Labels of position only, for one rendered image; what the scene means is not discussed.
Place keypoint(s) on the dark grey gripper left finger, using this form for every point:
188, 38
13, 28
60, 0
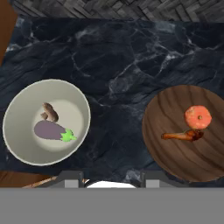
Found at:
71, 178

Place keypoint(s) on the white bowl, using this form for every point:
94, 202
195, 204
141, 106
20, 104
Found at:
23, 122

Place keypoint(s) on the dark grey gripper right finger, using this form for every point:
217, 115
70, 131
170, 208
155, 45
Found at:
153, 178

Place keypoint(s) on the white round object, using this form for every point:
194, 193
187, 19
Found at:
110, 185

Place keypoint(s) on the purple eggplant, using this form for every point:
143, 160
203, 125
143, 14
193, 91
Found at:
48, 131

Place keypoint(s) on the brown wooden bowl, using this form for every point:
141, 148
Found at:
175, 157

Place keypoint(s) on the brown wooden cabinet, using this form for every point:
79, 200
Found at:
5, 32

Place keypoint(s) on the brown mushroom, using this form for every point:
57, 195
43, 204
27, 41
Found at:
51, 112

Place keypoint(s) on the brown chicken drumstick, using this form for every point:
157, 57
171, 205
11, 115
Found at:
186, 135

